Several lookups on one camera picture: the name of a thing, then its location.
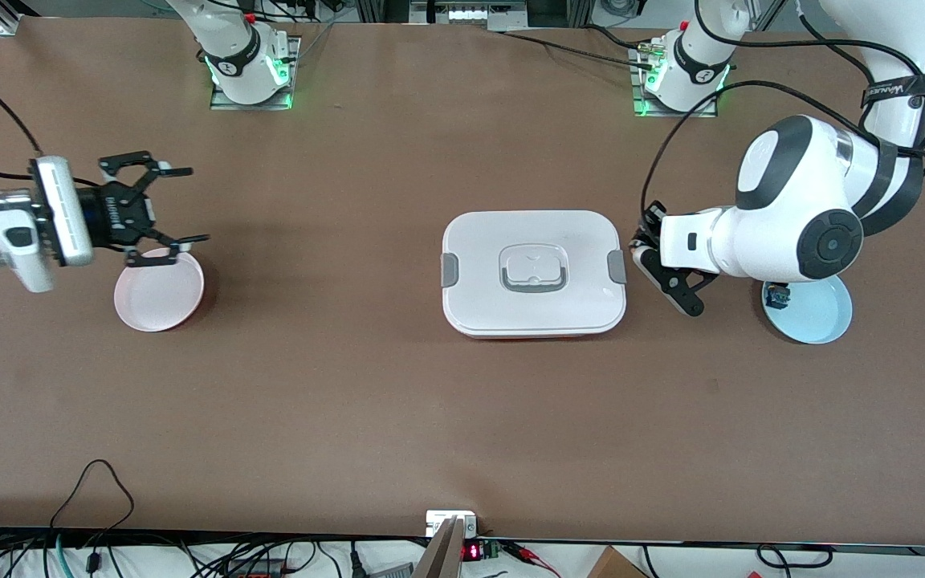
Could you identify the pink round plate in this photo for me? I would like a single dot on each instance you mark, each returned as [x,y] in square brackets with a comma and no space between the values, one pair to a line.
[157,293]

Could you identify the grey metal bar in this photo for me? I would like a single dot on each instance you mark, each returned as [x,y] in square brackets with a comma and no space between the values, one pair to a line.
[440,554]

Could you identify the blue black small component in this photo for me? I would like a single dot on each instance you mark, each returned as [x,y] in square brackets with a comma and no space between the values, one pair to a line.
[778,299]

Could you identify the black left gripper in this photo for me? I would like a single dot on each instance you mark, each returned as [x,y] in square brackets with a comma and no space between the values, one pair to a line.
[652,221]

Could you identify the light blue round plate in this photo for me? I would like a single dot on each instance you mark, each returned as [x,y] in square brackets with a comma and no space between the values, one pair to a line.
[816,317]

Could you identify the white lidded box grey clips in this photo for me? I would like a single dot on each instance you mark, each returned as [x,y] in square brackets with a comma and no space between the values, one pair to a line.
[535,313]

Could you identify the brown cardboard piece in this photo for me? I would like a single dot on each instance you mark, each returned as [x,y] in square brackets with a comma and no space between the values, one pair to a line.
[615,564]

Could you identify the aluminium frame rail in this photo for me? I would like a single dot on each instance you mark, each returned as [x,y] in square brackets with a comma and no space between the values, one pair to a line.
[9,20]

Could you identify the red clip leads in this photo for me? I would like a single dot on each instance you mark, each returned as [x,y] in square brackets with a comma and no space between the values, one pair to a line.
[531,555]

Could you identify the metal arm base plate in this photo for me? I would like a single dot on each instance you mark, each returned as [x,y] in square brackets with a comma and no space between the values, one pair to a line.
[637,88]
[292,76]

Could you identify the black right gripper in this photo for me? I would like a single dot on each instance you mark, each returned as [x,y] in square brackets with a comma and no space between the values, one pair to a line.
[114,214]

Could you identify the small white socket box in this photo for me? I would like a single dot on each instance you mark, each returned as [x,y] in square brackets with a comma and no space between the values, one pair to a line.
[440,518]

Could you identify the red digit display module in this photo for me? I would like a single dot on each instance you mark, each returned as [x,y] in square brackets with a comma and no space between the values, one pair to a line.
[474,551]

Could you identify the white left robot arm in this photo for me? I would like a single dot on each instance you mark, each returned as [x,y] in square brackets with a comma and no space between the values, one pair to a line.
[792,201]

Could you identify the metal frame with white device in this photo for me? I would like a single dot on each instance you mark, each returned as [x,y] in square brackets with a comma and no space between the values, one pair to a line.
[470,12]

